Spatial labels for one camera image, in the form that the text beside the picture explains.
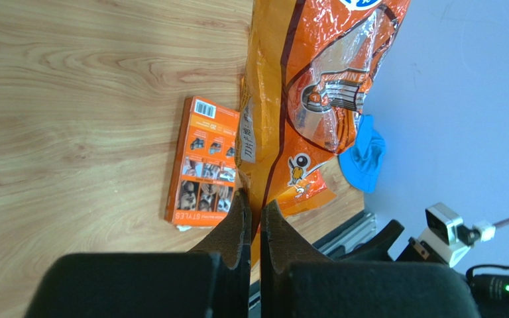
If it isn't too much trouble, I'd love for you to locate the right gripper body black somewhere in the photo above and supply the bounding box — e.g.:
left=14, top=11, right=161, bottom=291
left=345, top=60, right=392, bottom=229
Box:
left=396, top=238, right=509, bottom=317

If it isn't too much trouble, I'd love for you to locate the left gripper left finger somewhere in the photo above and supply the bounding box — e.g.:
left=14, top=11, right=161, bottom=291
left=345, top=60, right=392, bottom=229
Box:
left=26, top=189, right=252, bottom=317

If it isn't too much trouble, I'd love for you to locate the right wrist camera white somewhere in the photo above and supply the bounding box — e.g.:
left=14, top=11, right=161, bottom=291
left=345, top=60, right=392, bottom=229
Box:
left=418, top=203, right=496, bottom=268

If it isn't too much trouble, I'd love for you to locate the blue bucket hat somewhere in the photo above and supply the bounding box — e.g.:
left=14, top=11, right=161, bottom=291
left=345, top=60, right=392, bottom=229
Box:
left=338, top=115, right=386, bottom=193

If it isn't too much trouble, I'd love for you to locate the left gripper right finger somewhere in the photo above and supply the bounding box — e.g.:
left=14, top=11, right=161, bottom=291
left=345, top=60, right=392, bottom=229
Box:
left=260, top=202, right=480, bottom=317

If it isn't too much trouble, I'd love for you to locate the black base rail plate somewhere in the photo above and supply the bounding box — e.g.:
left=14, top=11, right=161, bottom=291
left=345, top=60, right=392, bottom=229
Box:
left=313, top=211, right=377, bottom=260

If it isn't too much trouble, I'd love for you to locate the orange razor box left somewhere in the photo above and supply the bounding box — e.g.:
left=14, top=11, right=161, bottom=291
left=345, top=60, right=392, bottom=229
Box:
left=164, top=96, right=239, bottom=231

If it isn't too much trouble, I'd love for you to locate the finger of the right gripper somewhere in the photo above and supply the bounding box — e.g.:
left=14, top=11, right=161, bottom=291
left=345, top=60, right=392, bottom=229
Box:
left=340, top=219, right=404, bottom=261

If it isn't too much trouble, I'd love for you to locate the orange BIC razor bag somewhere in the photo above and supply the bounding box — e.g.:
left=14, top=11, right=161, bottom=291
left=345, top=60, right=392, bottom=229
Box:
left=235, top=1, right=410, bottom=264

